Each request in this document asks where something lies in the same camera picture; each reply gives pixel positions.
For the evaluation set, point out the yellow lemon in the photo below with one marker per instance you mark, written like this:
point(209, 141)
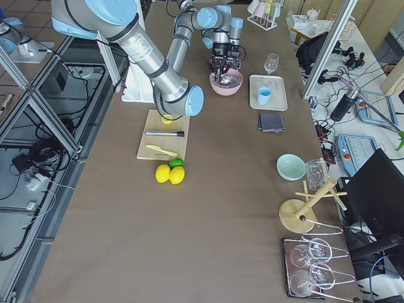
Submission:
point(177, 175)
point(162, 173)

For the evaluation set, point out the clear glass on stand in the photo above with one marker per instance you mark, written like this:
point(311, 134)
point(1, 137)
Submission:
point(315, 174)

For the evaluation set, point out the black backpack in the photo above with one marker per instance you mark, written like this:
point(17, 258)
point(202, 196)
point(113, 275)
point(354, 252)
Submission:
point(308, 51)

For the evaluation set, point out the blue teach pendant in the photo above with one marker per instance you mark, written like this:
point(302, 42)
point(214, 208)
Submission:
point(354, 151)
point(382, 103)

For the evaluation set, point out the mint green bowl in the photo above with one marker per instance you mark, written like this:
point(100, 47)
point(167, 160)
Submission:
point(291, 167)

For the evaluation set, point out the black tray with glasses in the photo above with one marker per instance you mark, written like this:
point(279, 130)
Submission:
point(308, 273)

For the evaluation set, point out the light blue cup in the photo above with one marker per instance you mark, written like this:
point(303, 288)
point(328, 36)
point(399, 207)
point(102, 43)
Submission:
point(264, 94)

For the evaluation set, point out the black monitor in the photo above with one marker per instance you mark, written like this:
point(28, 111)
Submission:
point(376, 191)

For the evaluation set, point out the pink bowl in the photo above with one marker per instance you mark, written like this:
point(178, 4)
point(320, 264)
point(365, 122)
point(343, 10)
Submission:
point(230, 89)

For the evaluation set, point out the pile of clear ice cubes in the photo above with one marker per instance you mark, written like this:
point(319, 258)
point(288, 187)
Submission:
point(237, 81)

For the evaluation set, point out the green lime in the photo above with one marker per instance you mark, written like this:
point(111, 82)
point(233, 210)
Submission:
point(176, 162)

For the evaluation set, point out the aluminium frame post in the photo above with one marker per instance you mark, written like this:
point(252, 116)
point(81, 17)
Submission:
point(329, 44)

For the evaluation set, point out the grey folded cloth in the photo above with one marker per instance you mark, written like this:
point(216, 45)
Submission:
point(270, 123)

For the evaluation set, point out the clear wine glass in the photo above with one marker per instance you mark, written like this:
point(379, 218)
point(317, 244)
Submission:
point(270, 65)

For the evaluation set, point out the cream serving tray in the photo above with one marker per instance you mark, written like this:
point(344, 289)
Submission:
point(278, 99)

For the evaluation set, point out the black water bottle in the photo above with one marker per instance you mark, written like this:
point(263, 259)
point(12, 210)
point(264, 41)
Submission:
point(345, 103)

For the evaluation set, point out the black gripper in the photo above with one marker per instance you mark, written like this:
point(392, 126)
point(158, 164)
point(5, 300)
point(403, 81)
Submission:
point(219, 49)

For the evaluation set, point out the white wire cup rack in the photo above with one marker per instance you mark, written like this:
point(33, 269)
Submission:
point(264, 13)

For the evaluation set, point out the wooden cup tree stand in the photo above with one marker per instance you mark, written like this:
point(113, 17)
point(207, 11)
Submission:
point(298, 216)

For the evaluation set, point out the yellow plastic knife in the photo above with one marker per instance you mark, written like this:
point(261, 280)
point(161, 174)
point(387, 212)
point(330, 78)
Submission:
point(161, 150)

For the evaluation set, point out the bamboo cutting board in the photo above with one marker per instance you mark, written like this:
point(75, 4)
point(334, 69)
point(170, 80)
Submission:
point(174, 144)

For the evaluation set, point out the white pillar with base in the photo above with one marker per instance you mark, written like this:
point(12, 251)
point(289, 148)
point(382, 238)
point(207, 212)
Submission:
point(135, 85)

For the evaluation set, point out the steel muddler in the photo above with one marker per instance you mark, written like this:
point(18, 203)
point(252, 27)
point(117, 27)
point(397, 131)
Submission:
point(165, 133)

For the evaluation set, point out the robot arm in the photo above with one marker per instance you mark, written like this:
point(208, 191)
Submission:
point(220, 31)
point(118, 22)

